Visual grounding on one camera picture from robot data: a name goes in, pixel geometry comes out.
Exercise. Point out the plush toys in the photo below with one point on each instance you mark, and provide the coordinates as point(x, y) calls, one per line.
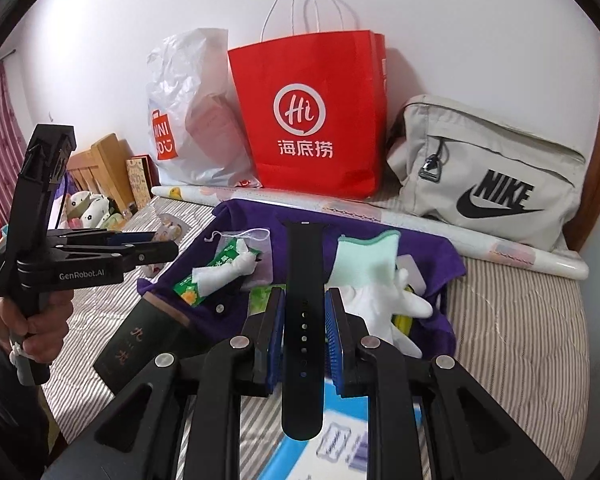
point(94, 210)

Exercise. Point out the white plastic shopping bag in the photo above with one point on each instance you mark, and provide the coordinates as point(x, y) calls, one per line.
point(194, 110)

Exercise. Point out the white glove with mint cuff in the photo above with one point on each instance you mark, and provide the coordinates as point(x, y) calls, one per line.
point(365, 270)

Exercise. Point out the white cloth roll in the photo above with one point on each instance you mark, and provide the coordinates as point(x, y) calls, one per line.
point(219, 275)

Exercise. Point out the white printed paper roll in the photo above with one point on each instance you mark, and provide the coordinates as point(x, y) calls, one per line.
point(530, 260)

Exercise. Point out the blue tissue packet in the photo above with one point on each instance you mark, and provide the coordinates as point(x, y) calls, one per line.
point(340, 435)

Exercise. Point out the wooden headboard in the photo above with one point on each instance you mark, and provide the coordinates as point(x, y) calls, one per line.
point(99, 165)

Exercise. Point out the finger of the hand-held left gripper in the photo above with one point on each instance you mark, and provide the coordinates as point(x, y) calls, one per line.
point(149, 254)
point(129, 237)

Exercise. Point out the patterned notebook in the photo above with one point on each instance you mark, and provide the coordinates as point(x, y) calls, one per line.
point(140, 180)

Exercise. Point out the green sachet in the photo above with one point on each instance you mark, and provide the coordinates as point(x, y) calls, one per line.
point(189, 290)

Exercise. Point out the green wet wipes packet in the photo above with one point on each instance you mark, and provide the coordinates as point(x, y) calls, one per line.
point(257, 302)

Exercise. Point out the striped mattress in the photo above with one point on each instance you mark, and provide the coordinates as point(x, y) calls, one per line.
point(510, 340)

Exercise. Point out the dark tea tin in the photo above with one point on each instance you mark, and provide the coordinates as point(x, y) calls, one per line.
point(134, 340)

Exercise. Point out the red paper bag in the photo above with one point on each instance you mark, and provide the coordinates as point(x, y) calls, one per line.
point(310, 85)

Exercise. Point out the clear plastic packet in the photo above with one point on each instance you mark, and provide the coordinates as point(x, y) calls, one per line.
point(168, 227)

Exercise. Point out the person's left forearm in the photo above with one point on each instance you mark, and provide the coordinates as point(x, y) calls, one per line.
point(4, 410)

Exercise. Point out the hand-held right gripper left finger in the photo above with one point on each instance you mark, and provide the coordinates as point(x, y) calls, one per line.
point(275, 340)

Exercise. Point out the grey waist bag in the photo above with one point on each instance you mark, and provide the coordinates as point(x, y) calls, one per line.
point(480, 160)

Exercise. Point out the purple towel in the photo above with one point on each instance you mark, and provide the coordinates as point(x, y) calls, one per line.
point(260, 215)

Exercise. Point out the person's left hand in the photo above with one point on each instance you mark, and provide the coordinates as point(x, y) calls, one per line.
point(44, 340)

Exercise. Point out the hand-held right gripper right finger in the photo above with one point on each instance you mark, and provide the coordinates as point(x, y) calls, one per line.
point(332, 340)

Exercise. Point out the yellow black clip tool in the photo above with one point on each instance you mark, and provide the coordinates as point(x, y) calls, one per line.
point(402, 327)

